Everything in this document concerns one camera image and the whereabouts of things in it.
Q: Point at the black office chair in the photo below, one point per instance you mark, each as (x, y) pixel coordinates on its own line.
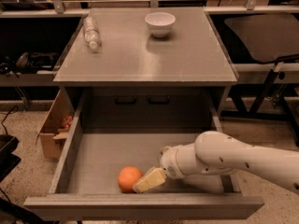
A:
(269, 38)

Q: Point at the red item in box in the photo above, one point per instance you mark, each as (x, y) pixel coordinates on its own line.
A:
(66, 122)

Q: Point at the clear plastic water bottle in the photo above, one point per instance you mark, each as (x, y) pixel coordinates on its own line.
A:
(91, 33)

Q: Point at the orange fruit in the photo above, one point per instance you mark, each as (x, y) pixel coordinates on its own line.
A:
(127, 177)

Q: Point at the white ceramic bowl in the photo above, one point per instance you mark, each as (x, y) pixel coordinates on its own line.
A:
(160, 24)

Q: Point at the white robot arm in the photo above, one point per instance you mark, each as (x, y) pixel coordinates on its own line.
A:
(215, 153)

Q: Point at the grey cabinet with drawers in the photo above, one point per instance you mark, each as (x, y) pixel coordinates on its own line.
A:
(137, 83)

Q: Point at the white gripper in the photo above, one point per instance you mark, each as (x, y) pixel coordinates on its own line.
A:
(168, 164)

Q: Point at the open grey top drawer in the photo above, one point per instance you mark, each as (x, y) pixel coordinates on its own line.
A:
(109, 134)

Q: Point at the cardboard box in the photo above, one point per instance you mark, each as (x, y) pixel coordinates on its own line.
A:
(52, 136)

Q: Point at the black headphones on shelf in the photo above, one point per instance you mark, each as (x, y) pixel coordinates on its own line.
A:
(30, 63)

